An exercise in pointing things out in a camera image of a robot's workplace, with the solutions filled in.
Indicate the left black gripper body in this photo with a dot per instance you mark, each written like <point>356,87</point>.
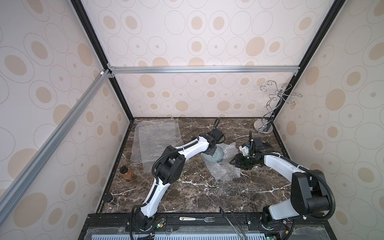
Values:
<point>210,152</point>

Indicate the black base platform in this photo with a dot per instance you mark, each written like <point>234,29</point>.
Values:
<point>167,226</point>

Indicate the black frame post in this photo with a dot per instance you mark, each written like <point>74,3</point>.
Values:
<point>91,34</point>
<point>319,36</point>

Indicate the aluminium rail left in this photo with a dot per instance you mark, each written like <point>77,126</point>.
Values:
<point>21,184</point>

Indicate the black tongs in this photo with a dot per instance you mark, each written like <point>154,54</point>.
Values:
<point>238,230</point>

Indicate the aluminium rail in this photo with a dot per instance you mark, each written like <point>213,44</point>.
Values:
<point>205,70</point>
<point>21,184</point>

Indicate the bubble wrap sheet around orange plate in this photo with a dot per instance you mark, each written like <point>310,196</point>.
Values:
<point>135,152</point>

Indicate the black round knob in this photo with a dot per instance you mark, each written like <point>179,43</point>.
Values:
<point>109,199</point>

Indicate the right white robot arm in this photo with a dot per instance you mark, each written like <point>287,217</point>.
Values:
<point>310,193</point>

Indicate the black frame post back right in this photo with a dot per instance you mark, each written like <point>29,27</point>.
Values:
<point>319,36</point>

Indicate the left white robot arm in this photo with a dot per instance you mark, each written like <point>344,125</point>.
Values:
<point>168,168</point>

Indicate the blue patterned dinner plate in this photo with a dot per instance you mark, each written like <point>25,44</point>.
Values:
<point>215,155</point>

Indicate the aluminium rail back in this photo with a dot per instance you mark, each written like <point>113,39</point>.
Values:
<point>205,70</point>

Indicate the amber glass jar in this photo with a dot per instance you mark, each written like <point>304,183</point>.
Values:
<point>126,173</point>

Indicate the chrome wire mug tree stand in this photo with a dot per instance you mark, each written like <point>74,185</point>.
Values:
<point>277,97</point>

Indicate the bubble wrap sheet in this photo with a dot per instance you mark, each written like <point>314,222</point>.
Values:
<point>224,171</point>
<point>154,136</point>

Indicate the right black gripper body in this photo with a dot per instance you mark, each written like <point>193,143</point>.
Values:
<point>240,160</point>

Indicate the fork with patterned handle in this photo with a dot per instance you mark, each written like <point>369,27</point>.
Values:
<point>206,219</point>

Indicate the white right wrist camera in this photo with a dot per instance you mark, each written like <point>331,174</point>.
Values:
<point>244,150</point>

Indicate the black frame post back left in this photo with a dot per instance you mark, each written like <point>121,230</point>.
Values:
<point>91,34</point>

